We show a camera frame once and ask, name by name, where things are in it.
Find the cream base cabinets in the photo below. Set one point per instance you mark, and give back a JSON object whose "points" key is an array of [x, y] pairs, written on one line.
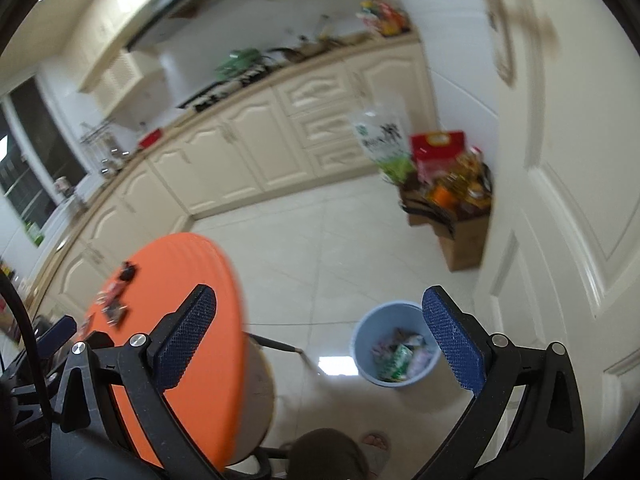
{"points": [[250, 145]]}

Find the green glass bottle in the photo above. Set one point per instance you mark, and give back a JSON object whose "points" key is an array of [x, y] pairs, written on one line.
{"points": [[35, 232]]}

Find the cream upper wall cabinets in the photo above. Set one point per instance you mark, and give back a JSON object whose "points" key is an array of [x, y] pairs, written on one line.
{"points": [[115, 25]]}

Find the green white carton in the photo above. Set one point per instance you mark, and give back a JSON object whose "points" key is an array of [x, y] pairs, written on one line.
{"points": [[397, 362]]}

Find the beige slipper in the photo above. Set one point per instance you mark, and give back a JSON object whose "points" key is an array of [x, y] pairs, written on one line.
{"points": [[376, 447]]}

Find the small items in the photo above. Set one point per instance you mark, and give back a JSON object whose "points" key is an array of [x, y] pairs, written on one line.
{"points": [[114, 310]]}

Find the green electric pot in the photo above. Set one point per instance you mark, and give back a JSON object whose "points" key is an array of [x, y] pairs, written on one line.
{"points": [[242, 62]]}

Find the red plastic basin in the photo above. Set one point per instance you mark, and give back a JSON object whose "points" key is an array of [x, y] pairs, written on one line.
{"points": [[150, 138]]}

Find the cluster of condiment bottles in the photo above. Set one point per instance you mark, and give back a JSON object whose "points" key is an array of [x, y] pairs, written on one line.
{"points": [[385, 15]]}

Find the steel range hood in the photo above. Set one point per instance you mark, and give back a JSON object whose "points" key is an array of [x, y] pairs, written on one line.
{"points": [[170, 5]]}

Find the cream lattice door cabinet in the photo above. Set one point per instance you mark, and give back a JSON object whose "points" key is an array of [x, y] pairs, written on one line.
{"points": [[122, 82]]}

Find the small black wrapper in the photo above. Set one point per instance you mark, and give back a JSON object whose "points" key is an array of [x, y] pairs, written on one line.
{"points": [[128, 272]]}

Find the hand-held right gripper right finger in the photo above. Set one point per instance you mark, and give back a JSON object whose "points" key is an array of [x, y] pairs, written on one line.
{"points": [[455, 345]]}

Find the yellow oil bottle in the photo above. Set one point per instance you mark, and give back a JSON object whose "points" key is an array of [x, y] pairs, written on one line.
{"points": [[465, 172]]}

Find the red food bag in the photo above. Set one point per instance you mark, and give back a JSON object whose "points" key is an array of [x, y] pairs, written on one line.
{"points": [[437, 152]]}

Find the person's leg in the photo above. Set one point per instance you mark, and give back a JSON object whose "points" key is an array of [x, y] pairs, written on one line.
{"points": [[327, 455]]}

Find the cardboard box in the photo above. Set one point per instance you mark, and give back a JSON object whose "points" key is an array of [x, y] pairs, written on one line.
{"points": [[467, 240]]}

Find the clear green rice bag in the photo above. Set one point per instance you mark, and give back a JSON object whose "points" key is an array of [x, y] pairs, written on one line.
{"points": [[382, 142]]}

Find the orange round table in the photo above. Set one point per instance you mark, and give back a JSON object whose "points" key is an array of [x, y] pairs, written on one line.
{"points": [[190, 270]]}

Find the blue plastic bin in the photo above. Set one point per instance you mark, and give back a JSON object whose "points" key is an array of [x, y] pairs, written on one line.
{"points": [[365, 357]]}

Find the metal wok with lid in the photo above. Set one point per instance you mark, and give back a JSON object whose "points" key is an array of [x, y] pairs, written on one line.
{"points": [[295, 52]]}

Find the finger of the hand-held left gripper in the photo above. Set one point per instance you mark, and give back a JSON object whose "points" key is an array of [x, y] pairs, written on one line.
{"points": [[57, 335]]}

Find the black gas stove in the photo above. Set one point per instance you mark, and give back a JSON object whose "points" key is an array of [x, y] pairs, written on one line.
{"points": [[220, 95]]}

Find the beige countertop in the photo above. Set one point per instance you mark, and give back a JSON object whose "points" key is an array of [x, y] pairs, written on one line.
{"points": [[165, 127]]}

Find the kitchen window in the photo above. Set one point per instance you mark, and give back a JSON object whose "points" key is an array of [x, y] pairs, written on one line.
{"points": [[35, 145]]}

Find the white door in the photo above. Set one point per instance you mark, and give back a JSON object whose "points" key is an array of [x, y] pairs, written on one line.
{"points": [[575, 210]]}

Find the pile of wrappers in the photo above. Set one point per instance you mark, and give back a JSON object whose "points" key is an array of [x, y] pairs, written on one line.
{"points": [[422, 357]]}

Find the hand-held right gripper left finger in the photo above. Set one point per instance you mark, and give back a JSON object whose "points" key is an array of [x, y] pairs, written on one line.
{"points": [[185, 340]]}

